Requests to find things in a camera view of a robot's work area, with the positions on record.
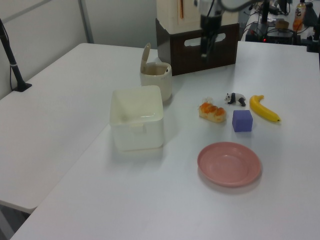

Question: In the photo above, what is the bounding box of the toy panda figure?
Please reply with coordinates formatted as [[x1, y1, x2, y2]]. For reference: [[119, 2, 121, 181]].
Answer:
[[223, 92, 247, 107]]

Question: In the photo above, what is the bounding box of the purple cube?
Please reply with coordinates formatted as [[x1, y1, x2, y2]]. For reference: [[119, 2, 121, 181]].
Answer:
[[231, 109, 254, 133]]

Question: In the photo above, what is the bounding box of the black camera stand pole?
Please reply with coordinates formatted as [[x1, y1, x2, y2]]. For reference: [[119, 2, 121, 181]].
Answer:
[[0, 17, 33, 94]]

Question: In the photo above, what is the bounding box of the cream plastic storage box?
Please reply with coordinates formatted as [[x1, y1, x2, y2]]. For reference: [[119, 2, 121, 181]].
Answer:
[[156, 0, 240, 34]]

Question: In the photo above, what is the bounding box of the cream trash can with lid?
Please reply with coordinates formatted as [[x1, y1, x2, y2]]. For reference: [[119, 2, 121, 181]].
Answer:
[[139, 42, 173, 102]]

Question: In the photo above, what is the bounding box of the pink plastic plate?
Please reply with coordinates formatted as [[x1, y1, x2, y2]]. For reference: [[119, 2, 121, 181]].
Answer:
[[196, 141, 263, 188]]

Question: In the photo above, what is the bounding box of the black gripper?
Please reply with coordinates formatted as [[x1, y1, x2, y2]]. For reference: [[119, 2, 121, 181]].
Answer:
[[199, 13, 224, 64]]

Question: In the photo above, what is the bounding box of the black clamp stand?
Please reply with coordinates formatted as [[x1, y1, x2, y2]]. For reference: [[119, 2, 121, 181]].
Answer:
[[301, 0, 320, 54]]

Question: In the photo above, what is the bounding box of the toy bread with orange topping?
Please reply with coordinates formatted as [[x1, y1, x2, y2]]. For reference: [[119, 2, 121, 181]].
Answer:
[[198, 101, 228, 124]]

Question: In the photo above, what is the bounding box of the small cardboard box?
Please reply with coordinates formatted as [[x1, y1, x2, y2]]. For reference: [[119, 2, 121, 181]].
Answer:
[[274, 19, 290, 30]]

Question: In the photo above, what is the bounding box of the black electronics box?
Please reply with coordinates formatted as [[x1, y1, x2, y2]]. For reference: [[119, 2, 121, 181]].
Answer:
[[245, 21, 297, 45]]

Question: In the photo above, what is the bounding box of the grey metal partition post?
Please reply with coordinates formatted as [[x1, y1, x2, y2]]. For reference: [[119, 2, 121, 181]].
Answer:
[[78, 0, 95, 45]]

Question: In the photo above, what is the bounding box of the yellow toy banana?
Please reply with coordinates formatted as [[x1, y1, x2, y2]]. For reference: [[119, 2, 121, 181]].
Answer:
[[249, 94, 282, 123]]

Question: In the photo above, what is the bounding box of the white square plastic bin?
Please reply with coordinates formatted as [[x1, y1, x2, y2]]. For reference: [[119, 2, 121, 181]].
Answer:
[[109, 85, 165, 153]]

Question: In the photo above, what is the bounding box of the dark brown wooden box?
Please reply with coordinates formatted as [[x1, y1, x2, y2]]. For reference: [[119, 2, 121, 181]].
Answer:
[[154, 17, 240, 77]]

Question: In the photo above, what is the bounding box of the orange drink bottle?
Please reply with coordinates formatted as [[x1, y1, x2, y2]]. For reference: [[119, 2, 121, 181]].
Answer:
[[291, 0, 307, 32]]

